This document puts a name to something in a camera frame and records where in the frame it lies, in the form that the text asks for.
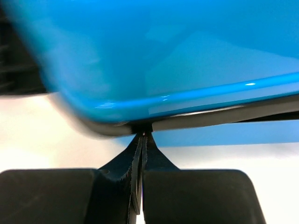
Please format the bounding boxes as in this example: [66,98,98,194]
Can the blue kids suitcase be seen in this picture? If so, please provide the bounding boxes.
[0,0,299,136]

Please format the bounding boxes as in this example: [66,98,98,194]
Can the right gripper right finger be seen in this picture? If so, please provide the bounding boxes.
[142,133,265,224]

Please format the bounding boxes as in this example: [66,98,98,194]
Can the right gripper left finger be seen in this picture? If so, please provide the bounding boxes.
[0,134,143,224]

